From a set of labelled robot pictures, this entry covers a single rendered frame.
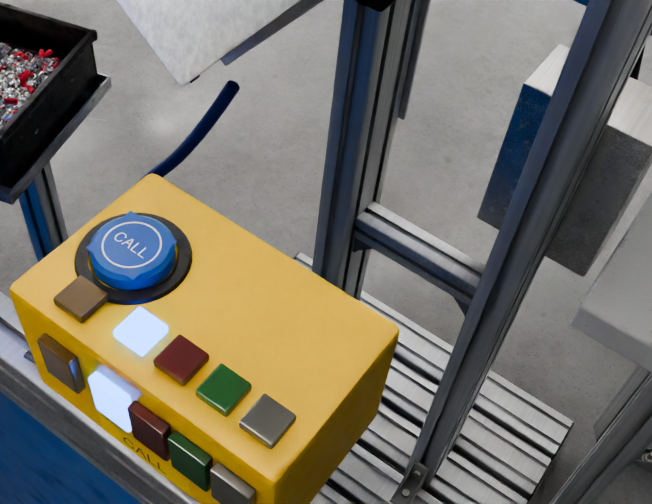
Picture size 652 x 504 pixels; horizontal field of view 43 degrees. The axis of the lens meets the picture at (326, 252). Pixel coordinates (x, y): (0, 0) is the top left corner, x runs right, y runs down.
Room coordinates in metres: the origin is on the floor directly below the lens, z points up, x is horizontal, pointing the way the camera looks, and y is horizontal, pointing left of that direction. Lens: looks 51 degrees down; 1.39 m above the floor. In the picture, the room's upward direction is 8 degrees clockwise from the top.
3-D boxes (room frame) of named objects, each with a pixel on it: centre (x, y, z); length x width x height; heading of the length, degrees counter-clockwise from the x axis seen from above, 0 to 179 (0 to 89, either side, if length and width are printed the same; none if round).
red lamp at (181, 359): (0.18, 0.06, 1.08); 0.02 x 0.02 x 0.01; 61
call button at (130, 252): (0.24, 0.09, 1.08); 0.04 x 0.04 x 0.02
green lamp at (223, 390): (0.17, 0.04, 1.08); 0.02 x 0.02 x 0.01; 61
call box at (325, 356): (0.22, 0.05, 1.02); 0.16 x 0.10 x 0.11; 61
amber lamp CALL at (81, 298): (0.21, 0.11, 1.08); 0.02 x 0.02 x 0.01; 61
